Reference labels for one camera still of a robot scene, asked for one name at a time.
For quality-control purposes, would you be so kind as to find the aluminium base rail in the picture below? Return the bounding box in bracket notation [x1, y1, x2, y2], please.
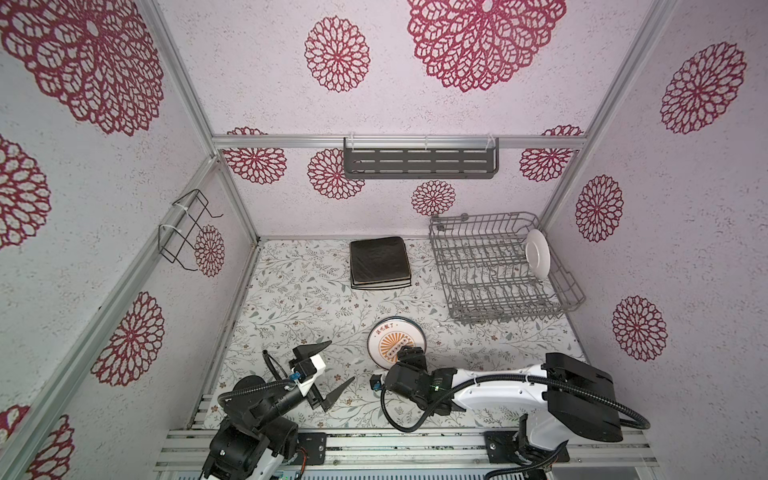
[152, 392, 661, 480]

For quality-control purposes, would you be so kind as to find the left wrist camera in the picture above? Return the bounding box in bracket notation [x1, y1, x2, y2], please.
[289, 355, 326, 397]

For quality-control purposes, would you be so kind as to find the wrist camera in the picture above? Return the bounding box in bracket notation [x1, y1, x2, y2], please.
[369, 373, 387, 392]
[289, 355, 326, 397]

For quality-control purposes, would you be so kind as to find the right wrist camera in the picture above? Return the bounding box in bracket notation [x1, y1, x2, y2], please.
[369, 373, 387, 392]

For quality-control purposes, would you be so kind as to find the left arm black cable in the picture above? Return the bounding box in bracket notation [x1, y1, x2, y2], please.
[217, 349, 301, 406]

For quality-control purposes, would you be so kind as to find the floral table mat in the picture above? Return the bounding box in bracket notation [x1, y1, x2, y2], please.
[214, 239, 584, 429]

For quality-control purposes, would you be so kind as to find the grey wire dish rack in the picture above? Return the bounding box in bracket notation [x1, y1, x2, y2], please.
[428, 211, 586, 324]

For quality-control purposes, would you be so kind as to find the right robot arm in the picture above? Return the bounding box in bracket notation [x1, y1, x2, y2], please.
[370, 346, 623, 465]

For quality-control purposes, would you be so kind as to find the black square plate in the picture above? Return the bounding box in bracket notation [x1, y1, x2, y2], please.
[349, 236, 412, 286]
[350, 279, 412, 285]

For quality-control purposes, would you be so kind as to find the black wire wall holder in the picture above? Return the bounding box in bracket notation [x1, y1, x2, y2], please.
[156, 189, 226, 278]

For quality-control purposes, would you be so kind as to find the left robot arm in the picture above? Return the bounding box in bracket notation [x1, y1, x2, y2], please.
[201, 340, 353, 479]

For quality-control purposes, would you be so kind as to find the white round plate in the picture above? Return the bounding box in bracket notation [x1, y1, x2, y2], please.
[366, 316, 427, 370]
[524, 229, 551, 281]

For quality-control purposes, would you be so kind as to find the grey wall shelf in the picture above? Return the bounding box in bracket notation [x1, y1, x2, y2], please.
[342, 137, 500, 180]

